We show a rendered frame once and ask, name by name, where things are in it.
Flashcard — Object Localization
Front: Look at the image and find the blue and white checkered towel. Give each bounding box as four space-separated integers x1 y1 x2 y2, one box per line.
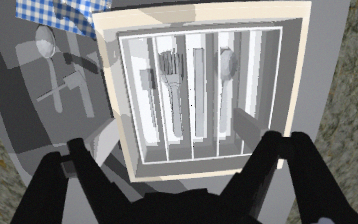
16 0 112 39

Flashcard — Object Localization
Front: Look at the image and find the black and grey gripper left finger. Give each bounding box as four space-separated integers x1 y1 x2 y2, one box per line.
10 118 151 224

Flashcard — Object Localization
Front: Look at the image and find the light grey fork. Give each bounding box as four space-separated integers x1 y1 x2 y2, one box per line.
158 52 184 135
165 52 182 138

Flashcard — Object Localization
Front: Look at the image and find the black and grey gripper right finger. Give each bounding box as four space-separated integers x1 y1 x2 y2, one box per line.
196 108 358 224

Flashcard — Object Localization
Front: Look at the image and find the grey metal fork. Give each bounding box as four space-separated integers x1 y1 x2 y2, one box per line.
174 54 184 119

